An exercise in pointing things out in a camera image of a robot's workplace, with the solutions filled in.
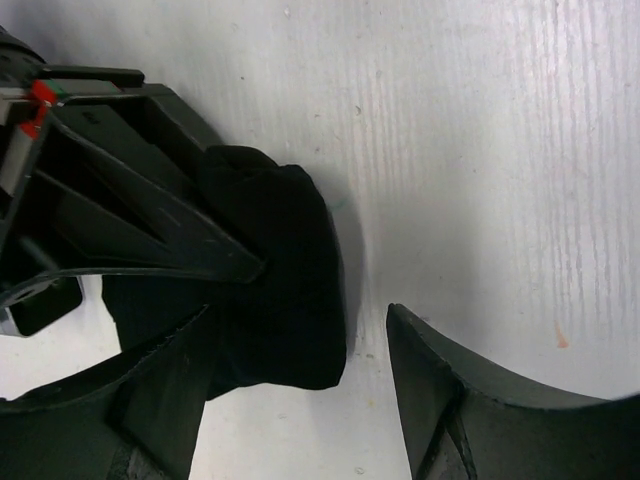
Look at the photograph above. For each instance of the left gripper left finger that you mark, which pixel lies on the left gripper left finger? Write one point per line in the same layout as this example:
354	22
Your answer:
134	416

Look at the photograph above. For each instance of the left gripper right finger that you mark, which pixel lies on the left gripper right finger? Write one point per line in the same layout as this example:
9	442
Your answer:
466	417

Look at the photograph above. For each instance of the black underwear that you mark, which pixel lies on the black underwear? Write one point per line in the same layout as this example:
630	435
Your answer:
287	327

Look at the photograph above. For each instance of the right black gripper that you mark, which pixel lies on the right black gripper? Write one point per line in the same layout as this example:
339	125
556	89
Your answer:
98	177

